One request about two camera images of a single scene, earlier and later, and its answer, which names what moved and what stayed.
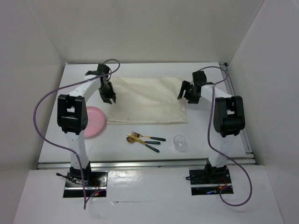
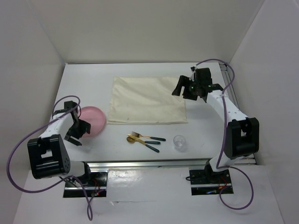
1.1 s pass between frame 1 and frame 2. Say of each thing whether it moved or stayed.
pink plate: stayed
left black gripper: moved
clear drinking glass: stayed
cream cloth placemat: stayed
